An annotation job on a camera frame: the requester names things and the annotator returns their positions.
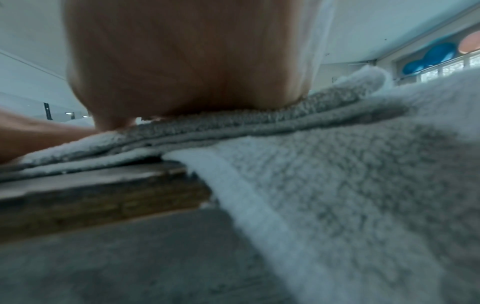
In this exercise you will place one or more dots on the person's left hand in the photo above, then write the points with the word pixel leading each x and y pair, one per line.
pixel 30 133

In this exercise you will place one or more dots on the person's right hand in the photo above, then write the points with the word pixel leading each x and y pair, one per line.
pixel 187 53

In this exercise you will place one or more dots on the grey terry towel checkered stripe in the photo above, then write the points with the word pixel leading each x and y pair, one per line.
pixel 225 127

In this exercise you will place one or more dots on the grey terry towel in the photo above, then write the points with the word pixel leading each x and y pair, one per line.
pixel 375 193

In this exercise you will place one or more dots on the row of blue pink balloons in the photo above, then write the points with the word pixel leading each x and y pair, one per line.
pixel 438 53

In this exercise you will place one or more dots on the row of windows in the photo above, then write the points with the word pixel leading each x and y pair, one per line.
pixel 450 69

